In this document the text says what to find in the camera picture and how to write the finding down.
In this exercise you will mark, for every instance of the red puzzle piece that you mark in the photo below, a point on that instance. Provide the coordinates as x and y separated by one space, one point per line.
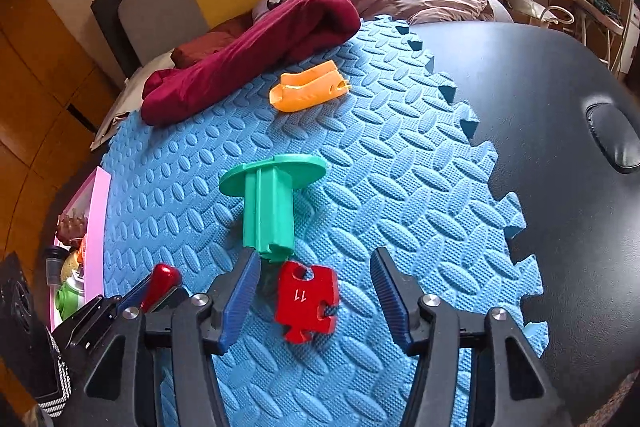
305 302

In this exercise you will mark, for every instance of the wooden wardrobe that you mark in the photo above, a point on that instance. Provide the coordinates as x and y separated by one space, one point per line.
35 72

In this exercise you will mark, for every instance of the yellow plastic toy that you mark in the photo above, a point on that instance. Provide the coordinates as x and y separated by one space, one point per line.
71 266

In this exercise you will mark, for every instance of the silver metal cylinder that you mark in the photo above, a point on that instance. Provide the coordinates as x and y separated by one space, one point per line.
54 264

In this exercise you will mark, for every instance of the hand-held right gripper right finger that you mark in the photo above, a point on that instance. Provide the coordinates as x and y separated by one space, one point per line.
390 302

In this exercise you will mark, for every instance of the dark red cloth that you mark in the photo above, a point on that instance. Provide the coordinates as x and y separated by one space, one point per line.
280 32

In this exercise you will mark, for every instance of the orange plastic scoop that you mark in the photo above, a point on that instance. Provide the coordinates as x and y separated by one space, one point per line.
300 94

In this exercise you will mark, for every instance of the green and white toy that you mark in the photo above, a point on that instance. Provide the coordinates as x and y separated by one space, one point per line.
67 299

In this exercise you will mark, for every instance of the red plastic toy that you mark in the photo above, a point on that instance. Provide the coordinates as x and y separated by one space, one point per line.
162 279

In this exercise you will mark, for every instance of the blue foam puzzle mat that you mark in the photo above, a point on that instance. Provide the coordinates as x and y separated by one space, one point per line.
400 187

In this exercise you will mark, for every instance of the orange plastic block toy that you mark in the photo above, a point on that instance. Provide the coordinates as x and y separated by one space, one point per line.
82 252

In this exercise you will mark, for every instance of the dark spiky toy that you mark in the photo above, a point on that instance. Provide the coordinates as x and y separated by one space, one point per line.
72 227

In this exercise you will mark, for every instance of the black rolled mat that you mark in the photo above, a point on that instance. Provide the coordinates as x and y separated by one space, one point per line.
107 14

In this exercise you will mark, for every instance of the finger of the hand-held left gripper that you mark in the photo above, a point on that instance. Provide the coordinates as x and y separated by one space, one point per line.
87 319
167 299

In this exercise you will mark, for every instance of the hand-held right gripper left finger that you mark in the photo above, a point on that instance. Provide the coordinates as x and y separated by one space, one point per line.
240 302

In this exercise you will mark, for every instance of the green plastic spool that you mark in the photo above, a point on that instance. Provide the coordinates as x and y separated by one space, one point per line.
265 212

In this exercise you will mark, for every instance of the pink rimmed white box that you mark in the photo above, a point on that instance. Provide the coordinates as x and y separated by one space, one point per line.
97 207

